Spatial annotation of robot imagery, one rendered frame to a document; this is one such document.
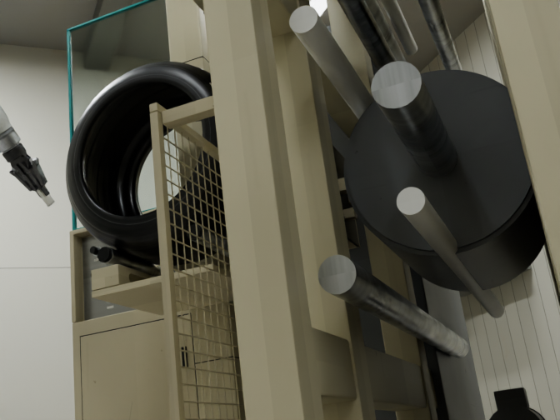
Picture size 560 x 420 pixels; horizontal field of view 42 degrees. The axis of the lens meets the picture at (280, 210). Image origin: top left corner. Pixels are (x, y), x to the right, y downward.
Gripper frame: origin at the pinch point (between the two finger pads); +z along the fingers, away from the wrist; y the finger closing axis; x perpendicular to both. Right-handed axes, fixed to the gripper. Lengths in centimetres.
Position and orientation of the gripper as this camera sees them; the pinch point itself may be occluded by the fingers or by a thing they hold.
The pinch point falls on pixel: (45, 196)
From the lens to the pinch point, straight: 267.4
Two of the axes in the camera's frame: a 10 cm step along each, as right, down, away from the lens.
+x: -2.6, 5.1, -8.2
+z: 4.7, 8.1, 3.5
